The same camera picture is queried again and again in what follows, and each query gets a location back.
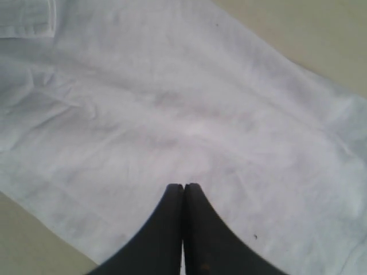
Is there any white t-shirt red lettering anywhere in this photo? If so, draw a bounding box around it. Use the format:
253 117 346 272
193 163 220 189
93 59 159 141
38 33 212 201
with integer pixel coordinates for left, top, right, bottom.
1 1 366 274

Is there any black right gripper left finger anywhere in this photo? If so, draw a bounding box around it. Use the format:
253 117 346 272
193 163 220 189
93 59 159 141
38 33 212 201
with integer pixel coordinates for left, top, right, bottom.
89 184 184 275

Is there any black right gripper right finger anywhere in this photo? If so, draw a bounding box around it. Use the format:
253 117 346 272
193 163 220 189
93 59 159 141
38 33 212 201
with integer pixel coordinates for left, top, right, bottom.
183 183 284 275

